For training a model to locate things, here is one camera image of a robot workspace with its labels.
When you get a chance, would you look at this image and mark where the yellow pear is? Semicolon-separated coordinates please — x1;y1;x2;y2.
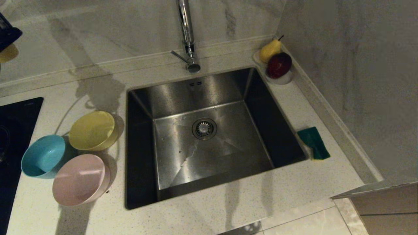
260;35;284;64

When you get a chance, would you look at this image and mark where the green yellow sponge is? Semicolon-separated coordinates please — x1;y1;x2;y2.
297;126;330;161

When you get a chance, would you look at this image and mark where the yellow plastic bowl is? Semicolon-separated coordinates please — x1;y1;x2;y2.
68;111;120;151

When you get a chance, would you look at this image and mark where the black induction cooktop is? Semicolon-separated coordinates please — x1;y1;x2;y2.
0;97;44;235

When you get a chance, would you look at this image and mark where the dark red apple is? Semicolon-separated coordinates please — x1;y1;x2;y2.
266;52;292;79

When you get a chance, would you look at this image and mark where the stainless steel sink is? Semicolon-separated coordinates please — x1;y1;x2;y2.
124;67;308;210

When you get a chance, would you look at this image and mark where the round metal drain strainer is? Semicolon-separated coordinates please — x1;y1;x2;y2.
192;118;218;141

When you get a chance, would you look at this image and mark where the blue plastic bowl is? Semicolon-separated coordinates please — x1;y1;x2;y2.
21;135;79;179

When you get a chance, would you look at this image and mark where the chrome faucet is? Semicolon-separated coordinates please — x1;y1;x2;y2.
170;0;201;74

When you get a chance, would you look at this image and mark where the orange detergent bottle yellow cap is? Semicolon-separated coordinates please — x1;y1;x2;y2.
0;44;19;63

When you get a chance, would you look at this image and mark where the small white dish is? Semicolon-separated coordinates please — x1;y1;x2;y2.
252;49;294;86

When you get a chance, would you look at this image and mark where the pink plastic bowl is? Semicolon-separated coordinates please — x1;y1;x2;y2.
52;154;111;207

